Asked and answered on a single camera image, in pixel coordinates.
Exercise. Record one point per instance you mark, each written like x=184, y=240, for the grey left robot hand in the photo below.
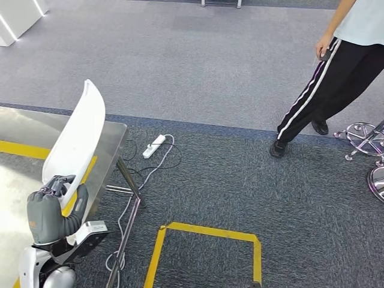
x=44, y=218

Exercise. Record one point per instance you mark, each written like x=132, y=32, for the person's hand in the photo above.
x=323, y=43

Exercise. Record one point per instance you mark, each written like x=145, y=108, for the small dark remote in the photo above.
x=325, y=55

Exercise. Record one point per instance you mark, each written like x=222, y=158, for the white curved car panel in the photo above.
x=78, y=131

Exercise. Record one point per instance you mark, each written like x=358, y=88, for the person's forearm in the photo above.
x=339, y=18

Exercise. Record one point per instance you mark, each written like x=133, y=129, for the steel workbench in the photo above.
x=114, y=139

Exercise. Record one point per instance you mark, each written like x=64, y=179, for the person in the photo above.
x=345, y=79

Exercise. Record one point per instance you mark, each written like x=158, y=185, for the chrome star base stool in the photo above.
x=378, y=131

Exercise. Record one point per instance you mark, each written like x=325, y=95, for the white power strip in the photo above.
x=153, y=146

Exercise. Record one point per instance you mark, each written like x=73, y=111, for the white lit display block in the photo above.
x=21, y=16

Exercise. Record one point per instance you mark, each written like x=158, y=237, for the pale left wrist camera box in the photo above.
x=93, y=230

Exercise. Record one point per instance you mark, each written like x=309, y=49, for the white metal frame feet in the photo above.
x=239, y=4

